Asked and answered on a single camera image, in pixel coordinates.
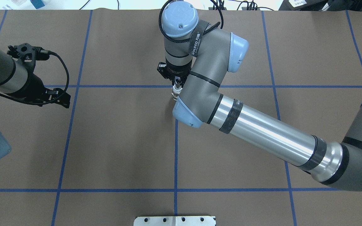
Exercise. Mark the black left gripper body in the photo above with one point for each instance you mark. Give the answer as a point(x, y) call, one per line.
point(35, 87)

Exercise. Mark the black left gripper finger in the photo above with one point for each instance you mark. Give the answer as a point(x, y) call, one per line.
point(62, 98)

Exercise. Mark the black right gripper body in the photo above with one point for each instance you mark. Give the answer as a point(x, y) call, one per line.
point(177, 72)

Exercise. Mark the white PPR valve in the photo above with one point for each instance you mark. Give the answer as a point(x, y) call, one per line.
point(176, 91)

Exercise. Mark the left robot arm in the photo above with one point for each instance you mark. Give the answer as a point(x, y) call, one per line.
point(19, 83)

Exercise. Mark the teal box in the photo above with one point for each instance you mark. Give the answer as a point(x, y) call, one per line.
point(38, 4)

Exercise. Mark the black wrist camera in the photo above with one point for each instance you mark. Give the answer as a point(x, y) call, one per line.
point(27, 52)

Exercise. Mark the white metal base plate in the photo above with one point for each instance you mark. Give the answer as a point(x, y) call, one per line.
point(175, 221)

